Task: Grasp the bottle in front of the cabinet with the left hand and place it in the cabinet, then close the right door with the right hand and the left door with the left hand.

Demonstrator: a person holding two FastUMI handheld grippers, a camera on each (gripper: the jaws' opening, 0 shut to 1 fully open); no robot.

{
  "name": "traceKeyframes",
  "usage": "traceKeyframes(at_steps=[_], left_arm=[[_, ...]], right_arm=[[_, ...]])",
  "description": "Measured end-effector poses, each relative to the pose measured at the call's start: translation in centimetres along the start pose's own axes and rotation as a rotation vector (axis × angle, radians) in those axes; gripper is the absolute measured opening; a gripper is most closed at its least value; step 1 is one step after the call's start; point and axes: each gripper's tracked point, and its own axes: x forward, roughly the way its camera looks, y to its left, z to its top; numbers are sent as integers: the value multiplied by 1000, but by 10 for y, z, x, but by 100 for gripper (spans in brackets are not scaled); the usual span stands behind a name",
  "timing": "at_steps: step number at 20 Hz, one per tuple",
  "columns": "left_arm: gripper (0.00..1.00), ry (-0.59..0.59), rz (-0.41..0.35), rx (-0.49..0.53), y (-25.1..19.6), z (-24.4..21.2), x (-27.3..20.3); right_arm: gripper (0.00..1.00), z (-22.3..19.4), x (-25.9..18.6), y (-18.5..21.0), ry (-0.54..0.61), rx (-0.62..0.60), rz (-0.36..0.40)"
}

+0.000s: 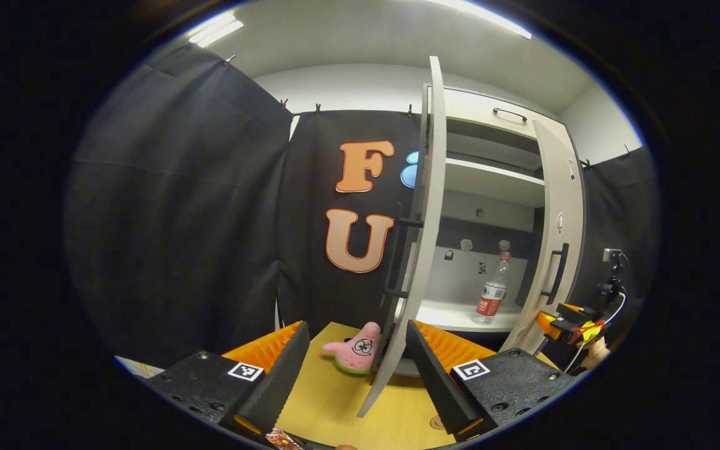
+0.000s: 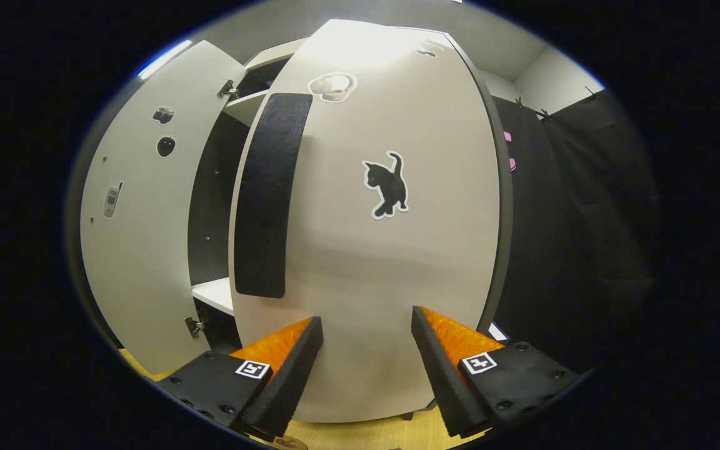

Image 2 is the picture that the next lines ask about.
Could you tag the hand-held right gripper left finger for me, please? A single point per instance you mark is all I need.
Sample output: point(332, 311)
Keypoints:
point(288, 381)

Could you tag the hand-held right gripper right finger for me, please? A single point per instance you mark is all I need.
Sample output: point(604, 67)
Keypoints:
point(438, 375)

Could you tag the white cabinet door black cat sticker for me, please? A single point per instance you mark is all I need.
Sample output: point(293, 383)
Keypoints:
point(366, 281)

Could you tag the white cabinet door phone sticker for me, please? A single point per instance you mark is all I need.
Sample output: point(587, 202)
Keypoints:
point(141, 250)

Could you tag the round wooden coaster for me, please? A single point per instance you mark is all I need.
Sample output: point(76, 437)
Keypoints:
point(291, 444)

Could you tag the white and grey cabinet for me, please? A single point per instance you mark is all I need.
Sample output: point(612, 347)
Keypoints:
point(213, 294)

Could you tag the black backdrop cloth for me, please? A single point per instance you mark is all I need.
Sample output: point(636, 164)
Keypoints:
point(572, 250)

